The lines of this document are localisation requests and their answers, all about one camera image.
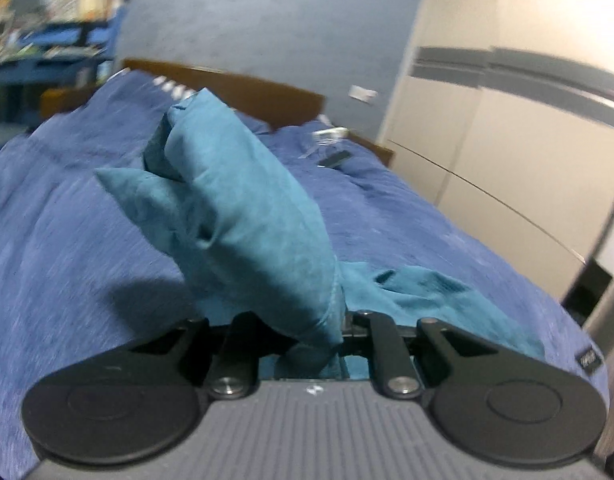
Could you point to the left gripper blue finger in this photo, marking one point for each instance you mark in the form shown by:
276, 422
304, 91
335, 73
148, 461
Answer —
356, 333

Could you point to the teal hooded sweatshirt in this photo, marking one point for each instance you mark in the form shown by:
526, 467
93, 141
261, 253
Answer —
247, 237

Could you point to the black smartphone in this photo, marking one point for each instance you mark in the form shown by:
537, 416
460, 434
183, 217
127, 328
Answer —
335, 159

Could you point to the brown wooden headboard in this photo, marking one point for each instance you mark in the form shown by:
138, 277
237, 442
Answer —
279, 105

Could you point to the beige wardrobe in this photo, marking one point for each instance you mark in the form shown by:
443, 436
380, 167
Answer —
503, 118

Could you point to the blue bed blanket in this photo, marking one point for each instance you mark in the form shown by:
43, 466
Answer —
77, 278

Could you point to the striped pillow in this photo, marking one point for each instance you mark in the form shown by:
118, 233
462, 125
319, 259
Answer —
176, 90

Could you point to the blue bookshelf desk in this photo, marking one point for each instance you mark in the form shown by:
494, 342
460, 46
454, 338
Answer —
65, 44

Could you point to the white wall socket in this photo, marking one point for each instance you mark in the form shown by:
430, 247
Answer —
362, 94

